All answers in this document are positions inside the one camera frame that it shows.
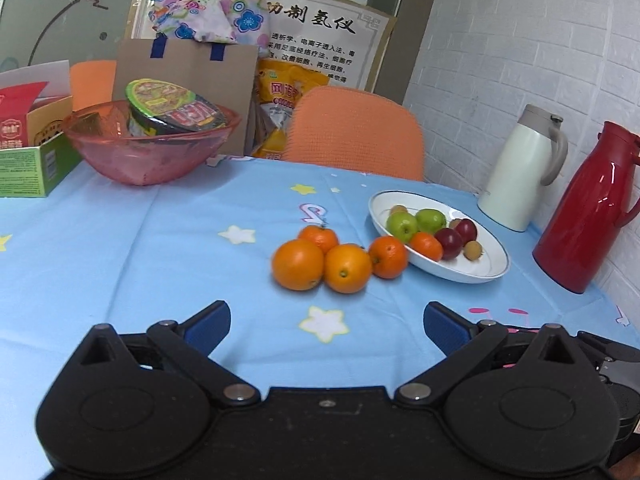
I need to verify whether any brown paper bag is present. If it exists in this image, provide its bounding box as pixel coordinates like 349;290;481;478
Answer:
112;35;258;158

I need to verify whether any red thermos jug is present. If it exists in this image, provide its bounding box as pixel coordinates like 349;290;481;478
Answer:
532;121;640;295

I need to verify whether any beige framed wall poster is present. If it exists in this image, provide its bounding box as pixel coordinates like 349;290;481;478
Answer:
132;0;398;106

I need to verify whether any dark red plum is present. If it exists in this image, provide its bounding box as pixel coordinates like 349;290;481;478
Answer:
434;227;463;261

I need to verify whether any green cardboard box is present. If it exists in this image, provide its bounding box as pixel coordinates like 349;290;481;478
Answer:
0;95;83;198

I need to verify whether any yellow snack bag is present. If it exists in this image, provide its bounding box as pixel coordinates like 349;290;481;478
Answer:
250;57;331;161

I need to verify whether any white ceramic plate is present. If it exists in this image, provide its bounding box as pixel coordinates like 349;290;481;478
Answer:
368;190;511;285

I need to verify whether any orange with stem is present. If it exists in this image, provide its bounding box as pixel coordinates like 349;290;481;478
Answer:
298;219;340;255

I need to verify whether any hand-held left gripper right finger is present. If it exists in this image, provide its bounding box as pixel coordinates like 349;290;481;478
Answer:
395;301;583;407

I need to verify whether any instant noodle cup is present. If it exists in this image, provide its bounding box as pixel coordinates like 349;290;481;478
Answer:
125;78;228;138

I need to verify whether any small orange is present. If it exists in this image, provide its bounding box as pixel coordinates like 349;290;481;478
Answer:
409;231;444;262

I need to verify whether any green apple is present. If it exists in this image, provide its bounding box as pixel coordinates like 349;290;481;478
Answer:
416;208;447;233
386;211;420;243

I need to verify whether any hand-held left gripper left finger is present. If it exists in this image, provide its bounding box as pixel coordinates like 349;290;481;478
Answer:
75;301;262;407

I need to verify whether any white thermos jug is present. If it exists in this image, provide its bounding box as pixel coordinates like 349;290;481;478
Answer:
477;104;569;232

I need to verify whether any orange fabric chair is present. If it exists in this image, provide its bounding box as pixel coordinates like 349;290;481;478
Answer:
69;60;118;113
281;86;426;182

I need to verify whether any blue cartoon printed tablecloth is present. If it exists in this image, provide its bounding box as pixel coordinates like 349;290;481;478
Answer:
0;152;640;480

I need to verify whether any pink transparent bowl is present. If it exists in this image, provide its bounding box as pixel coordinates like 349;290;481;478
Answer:
62;100;242;187

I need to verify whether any red snack packet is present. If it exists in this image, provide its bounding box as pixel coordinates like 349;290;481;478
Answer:
0;81;51;150

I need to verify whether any floral cloth bag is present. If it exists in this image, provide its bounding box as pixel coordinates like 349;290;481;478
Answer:
147;0;273;48

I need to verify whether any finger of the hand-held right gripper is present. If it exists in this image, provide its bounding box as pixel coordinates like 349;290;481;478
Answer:
576;331;639;362

